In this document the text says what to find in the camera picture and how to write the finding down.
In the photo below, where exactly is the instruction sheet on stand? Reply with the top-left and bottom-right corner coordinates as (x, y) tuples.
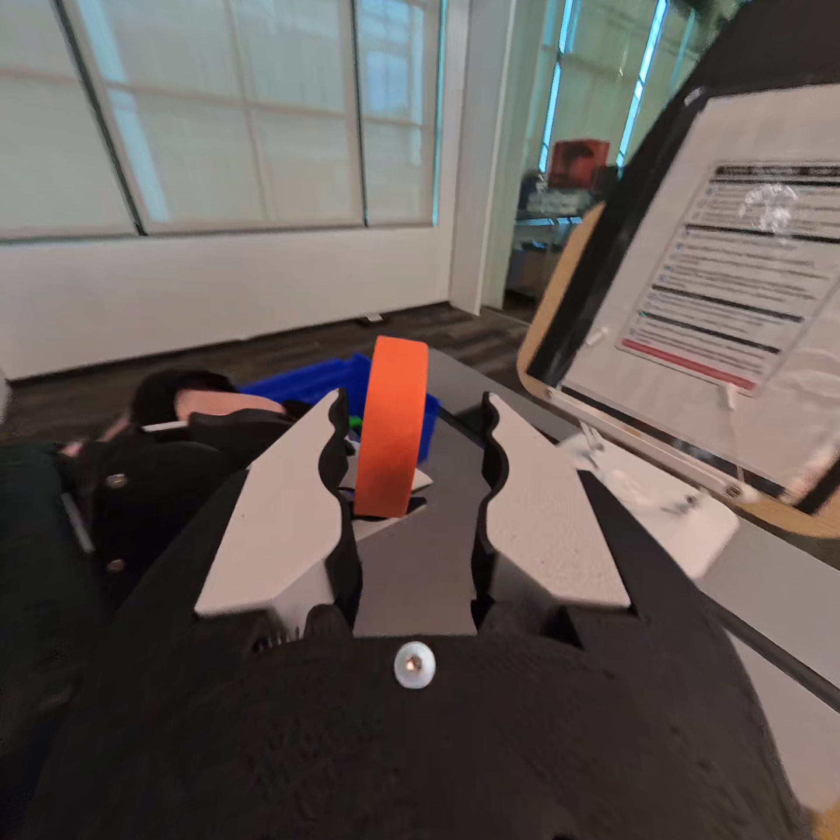
(525, 0), (840, 516)

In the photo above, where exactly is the white framed glass door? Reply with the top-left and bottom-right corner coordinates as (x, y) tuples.
(141, 0), (454, 342)

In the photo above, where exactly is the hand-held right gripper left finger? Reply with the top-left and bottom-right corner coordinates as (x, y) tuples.
(194, 387), (363, 634)

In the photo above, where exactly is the blue plastic bin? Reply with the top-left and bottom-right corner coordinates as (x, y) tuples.
(239, 353), (442, 462)

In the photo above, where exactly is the clear-sleeved instruction sheet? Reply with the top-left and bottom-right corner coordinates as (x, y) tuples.
(558, 85), (840, 487)

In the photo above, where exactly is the dark red box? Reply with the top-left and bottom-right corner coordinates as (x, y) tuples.
(548, 139), (611, 188)

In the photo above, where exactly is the person's left hand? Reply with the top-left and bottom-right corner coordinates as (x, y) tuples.
(174, 387), (287, 424)

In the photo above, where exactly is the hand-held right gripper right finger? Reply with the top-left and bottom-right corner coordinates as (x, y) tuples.
(471, 392), (632, 634)

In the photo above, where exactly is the white stand base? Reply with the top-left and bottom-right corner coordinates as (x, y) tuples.
(558, 430), (741, 578)

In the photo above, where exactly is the orange tape roll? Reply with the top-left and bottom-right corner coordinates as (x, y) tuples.
(353, 336), (429, 519)

